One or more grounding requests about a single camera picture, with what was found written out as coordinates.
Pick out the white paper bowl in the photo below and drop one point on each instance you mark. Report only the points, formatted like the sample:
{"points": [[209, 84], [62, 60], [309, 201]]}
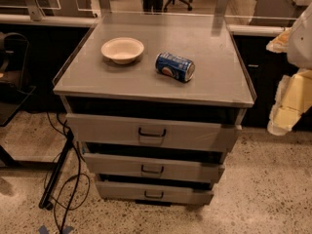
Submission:
{"points": [[122, 50]]}

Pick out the grey top drawer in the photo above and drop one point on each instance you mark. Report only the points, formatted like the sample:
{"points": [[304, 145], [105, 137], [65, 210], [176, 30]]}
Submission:
{"points": [[153, 132]]}

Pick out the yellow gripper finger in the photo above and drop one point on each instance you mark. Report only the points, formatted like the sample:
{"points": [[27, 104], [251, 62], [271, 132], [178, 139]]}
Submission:
{"points": [[293, 98], [280, 43]]}

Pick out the black floor stand leg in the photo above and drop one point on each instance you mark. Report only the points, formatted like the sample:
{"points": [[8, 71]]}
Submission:
{"points": [[45, 202]]}

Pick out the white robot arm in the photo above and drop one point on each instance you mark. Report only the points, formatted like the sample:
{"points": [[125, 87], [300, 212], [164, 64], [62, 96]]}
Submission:
{"points": [[299, 51]]}

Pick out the grey drawer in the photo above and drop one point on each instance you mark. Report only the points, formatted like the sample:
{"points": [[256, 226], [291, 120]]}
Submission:
{"points": [[149, 192], [153, 132], [117, 165]]}

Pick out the grey metal drawer cabinet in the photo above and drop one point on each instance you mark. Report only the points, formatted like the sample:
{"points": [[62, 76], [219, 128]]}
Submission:
{"points": [[220, 91]]}

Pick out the blue Pepsi can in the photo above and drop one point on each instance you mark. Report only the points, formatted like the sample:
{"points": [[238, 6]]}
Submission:
{"points": [[181, 69]]}

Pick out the black chair at left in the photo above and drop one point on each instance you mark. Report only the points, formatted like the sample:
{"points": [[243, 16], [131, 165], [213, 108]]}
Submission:
{"points": [[14, 76]]}

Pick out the white horizontal rail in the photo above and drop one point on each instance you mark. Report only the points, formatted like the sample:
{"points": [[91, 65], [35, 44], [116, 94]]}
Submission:
{"points": [[248, 30]]}

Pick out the grey bottom drawer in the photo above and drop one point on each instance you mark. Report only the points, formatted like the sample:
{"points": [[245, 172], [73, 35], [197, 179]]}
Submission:
{"points": [[149, 192]]}

